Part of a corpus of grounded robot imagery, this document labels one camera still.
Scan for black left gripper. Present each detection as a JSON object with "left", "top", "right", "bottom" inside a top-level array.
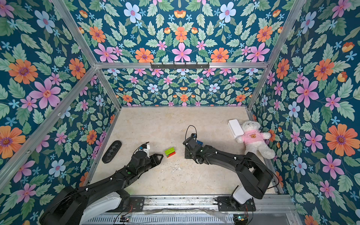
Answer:
[{"left": 136, "top": 153, "right": 164, "bottom": 176}]

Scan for red lego brick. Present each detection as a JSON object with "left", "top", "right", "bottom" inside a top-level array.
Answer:
[{"left": 166, "top": 152, "right": 176, "bottom": 158}]

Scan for lime green lego brick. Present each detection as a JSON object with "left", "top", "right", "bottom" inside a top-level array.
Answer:
[{"left": 165, "top": 147, "right": 175, "bottom": 155}]

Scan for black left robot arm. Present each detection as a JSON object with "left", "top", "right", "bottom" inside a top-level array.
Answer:
[{"left": 39, "top": 151, "right": 164, "bottom": 225}]

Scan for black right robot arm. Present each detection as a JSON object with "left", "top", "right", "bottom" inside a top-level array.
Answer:
[{"left": 183, "top": 137, "right": 274, "bottom": 204}]

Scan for black oval remote pad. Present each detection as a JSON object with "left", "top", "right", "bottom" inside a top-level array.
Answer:
[{"left": 102, "top": 140, "right": 122, "bottom": 164}]

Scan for white rectangular box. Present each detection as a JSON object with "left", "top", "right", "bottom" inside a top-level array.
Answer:
[{"left": 228, "top": 119, "right": 244, "bottom": 138}]

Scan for white teddy bear pink shirt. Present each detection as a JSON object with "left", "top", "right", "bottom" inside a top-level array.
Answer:
[{"left": 235, "top": 121, "right": 276, "bottom": 159}]

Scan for left small circuit board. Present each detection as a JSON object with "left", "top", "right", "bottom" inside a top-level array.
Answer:
[{"left": 119, "top": 215, "right": 131, "bottom": 223}]

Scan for small circuit board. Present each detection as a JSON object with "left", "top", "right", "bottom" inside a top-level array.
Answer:
[
  {"left": 233, "top": 214, "right": 248, "bottom": 225},
  {"left": 119, "top": 215, "right": 131, "bottom": 223}
]

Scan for right small circuit board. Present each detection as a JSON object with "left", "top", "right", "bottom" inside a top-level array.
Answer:
[{"left": 233, "top": 214, "right": 248, "bottom": 225}]

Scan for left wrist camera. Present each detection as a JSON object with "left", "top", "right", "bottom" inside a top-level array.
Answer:
[{"left": 138, "top": 142, "right": 151, "bottom": 157}]

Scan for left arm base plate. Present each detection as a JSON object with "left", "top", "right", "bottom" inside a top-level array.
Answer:
[{"left": 112, "top": 197, "right": 145, "bottom": 212}]

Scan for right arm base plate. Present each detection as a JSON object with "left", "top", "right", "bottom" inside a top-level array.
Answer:
[{"left": 215, "top": 196, "right": 256, "bottom": 212}]

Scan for black wall hook rail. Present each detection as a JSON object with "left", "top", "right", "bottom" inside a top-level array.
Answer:
[{"left": 150, "top": 62, "right": 210, "bottom": 70}]

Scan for aluminium front rail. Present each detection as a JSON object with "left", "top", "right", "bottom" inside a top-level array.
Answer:
[{"left": 134, "top": 194, "right": 297, "bottom": 215}]

